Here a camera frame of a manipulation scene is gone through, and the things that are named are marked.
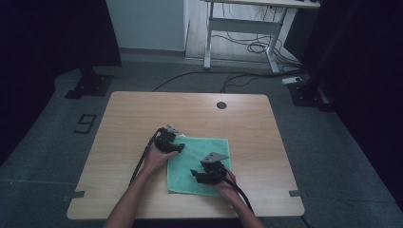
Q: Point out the black curtain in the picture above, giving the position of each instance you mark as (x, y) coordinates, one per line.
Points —
(364, 63)
(47, 47)

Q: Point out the person's left hand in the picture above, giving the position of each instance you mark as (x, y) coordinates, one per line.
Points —
(155, 163)

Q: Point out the white power strip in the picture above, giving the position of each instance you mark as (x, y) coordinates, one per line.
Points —
(292, 80)

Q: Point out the grey tape piece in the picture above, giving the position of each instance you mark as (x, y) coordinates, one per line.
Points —
(296, 193)
(76, 194)

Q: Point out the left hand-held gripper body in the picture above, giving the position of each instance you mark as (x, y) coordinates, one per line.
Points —
(165, 141)

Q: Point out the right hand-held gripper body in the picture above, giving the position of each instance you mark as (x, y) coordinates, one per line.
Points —
(214, 172)

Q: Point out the white metal desk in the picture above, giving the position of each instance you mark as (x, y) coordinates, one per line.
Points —
(244, 25)

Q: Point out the green towel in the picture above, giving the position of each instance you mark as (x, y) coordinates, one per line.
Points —
(187, 171)

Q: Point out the black floor tape marking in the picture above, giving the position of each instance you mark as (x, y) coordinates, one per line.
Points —
(85, 124)

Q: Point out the person's right hand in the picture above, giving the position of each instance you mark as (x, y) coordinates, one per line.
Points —
(228, 188)

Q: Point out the black stand base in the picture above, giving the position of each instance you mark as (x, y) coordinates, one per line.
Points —
(309, 96)
(92, 85)

